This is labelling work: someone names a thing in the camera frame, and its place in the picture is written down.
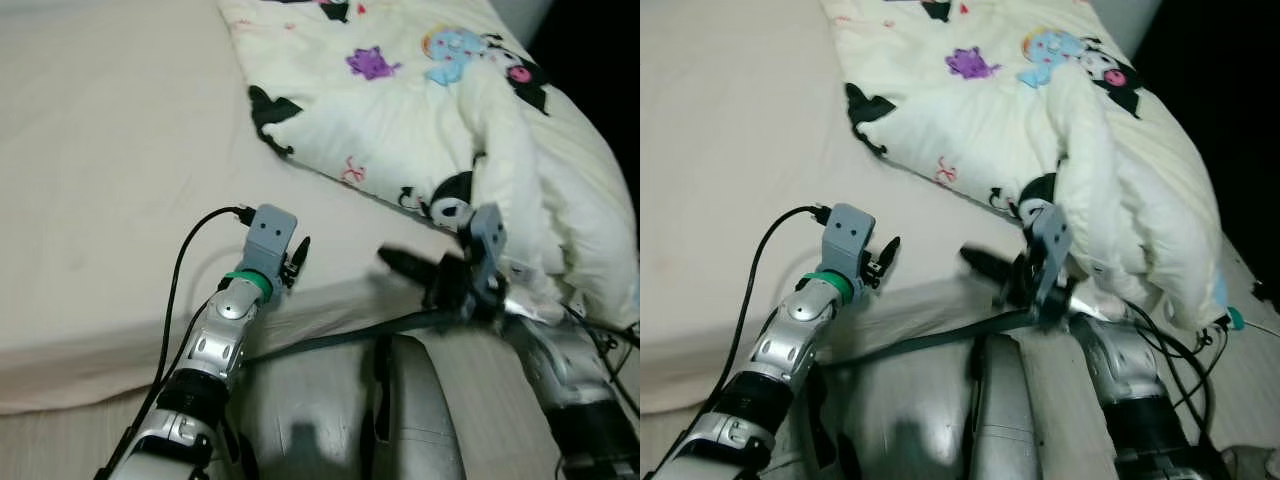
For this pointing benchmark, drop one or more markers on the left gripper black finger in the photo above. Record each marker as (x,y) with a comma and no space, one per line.
(890,254)
(303,252)

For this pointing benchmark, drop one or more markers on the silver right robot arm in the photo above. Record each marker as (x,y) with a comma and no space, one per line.
(575,380)
(1140,390)

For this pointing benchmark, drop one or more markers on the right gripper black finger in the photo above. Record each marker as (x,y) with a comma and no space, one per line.
(408,265)
(990,265)

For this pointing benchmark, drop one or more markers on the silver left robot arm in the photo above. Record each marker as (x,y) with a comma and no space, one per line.
(790,350)
(215,350)

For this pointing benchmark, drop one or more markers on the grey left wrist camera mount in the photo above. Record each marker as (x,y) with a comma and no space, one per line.
(850,240)
(270,240)

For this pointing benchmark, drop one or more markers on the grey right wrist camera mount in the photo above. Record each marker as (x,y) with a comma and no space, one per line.
(1052,250)
(487,245)

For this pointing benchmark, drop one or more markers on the grey right robot leg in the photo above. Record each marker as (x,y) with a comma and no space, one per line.
(420,420)
(1010,420)

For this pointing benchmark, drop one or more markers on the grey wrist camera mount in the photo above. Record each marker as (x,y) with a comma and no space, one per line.
(270,240)
(850,240)
(1052,250)
(487,245)

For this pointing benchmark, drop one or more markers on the cream cartoon print blanket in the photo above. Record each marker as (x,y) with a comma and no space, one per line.
(1000,110)
(400,110)

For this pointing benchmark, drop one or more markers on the cream sheeted mattress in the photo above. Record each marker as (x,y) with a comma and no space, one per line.
(120,180)
(730,180)

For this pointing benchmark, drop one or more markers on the dark teal bed frame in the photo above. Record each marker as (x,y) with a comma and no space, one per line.
(920,340)
(340,340)

